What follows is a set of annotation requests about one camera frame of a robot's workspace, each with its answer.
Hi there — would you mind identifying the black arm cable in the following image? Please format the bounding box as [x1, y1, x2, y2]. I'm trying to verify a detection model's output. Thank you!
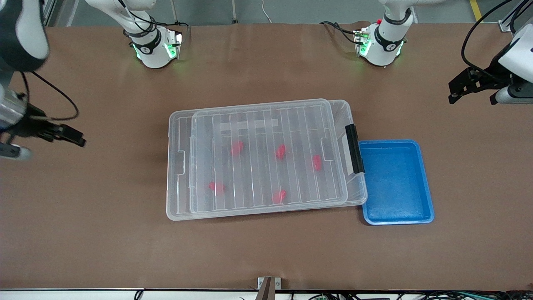
[460, 0, 528, 78]
[19, 0, 158, 122]

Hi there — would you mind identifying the black base cable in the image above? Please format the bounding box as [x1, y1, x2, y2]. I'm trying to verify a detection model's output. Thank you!
[164, 22, 190, 42]
[320, 21, 361, 45]

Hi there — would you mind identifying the aluminium frame profile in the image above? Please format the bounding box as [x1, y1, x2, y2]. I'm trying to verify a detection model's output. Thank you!
[40, 0, 58, 26]
[498, 0, 526, 32]

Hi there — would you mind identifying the grey metal bracket with post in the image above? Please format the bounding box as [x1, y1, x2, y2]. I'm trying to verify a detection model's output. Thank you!
[257, 277, 282, 300]

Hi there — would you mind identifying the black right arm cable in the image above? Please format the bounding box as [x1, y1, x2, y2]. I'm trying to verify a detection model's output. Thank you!
[19, 0, 158, 122]

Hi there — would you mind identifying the black right base cable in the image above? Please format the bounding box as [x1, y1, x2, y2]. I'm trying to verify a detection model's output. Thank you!
[164, 22, 190, 42]

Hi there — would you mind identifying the black left base cable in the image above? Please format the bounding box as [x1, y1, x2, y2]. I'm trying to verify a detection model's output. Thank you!
[320, 21, 361, 45]

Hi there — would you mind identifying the clear ribbed plastic lid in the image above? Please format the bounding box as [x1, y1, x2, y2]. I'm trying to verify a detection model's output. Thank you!
[166, 99, 349, 221]

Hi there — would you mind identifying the black box latch handle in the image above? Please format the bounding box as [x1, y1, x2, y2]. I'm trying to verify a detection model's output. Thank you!
[346, 124, 366, 174]

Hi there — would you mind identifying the clear plastic storage box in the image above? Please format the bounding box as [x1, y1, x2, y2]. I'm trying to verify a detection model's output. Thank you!
[189, 100, 368, 208]

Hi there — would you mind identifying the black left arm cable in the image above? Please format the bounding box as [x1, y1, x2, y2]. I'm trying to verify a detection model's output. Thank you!
[460, 0, 528, 78]

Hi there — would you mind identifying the white table edge rail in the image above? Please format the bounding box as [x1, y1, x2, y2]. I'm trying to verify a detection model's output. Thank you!
[0, 289, 533, 300]

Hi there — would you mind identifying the blue plastic tray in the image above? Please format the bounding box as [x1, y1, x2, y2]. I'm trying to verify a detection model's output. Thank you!
[358, 140, 435, 226]

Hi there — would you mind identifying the dark cable bundle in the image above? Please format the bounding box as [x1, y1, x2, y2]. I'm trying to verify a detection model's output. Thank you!
[287, 290, 533, 300]

